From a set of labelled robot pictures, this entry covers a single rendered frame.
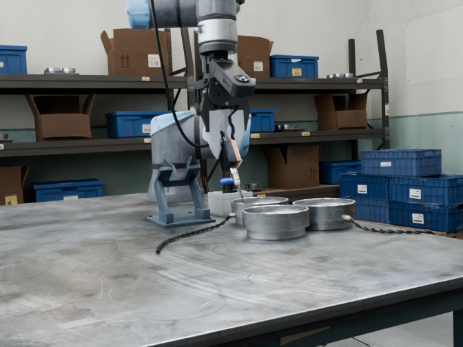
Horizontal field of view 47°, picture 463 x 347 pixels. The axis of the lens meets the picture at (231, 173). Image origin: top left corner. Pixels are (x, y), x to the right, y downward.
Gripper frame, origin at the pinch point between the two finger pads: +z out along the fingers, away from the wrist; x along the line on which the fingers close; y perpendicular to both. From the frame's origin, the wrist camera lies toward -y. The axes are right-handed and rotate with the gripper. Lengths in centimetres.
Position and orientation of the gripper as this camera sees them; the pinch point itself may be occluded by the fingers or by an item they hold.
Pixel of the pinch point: (227, 151)
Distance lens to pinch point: 100.2
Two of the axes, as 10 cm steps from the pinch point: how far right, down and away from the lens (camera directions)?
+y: -4.1, -0.4, 9.1
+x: -9.1, 0.7, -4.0
